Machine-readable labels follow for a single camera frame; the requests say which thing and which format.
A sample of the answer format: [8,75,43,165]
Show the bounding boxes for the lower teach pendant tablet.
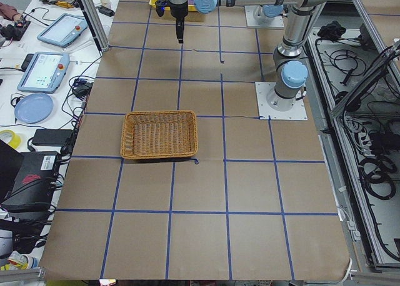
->
[17,52,70,94]

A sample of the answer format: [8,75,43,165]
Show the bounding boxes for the brown wicker basket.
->
[120,110,198,160]

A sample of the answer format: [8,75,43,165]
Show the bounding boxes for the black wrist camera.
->
[155,0,166,17]

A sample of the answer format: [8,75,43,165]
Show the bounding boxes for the black computer box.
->
[1,151,61,213]

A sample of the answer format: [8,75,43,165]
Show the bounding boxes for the upper teach pendant tablet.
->
[37,13,88,48]

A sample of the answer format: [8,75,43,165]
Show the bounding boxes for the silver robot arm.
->
[193,0,328,100]

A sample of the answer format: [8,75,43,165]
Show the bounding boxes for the yellow tape roll on desk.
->
[0,129,21,149]

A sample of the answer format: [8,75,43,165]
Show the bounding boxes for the teach pendant tablet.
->
[37,13,88,48]
[17,52,70,94]

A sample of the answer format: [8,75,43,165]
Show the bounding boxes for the black power adapter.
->
[31,129,73,147]

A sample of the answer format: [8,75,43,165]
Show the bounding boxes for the aluminium frame post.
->
[77,0,109,52]

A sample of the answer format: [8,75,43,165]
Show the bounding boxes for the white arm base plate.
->
[255,82,308,121]

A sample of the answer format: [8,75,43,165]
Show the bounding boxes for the blue plate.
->
[14,93,54,124]

